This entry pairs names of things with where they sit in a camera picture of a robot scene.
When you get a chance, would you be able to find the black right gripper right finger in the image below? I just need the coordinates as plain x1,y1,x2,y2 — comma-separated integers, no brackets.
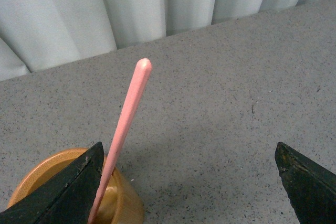
275,142,335,223

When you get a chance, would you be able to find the pink chopstick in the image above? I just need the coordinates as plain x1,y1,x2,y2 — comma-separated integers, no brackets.
88,58,152,223

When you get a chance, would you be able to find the grey pleated curtain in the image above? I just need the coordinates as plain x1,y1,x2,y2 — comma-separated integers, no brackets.
1,0,316,80

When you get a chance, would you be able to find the bamboo chopstick holder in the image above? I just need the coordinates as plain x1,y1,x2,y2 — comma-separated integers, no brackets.
7,148,144,223

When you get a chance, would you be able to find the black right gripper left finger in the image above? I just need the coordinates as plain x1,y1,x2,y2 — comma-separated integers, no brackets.
1,142,104,223

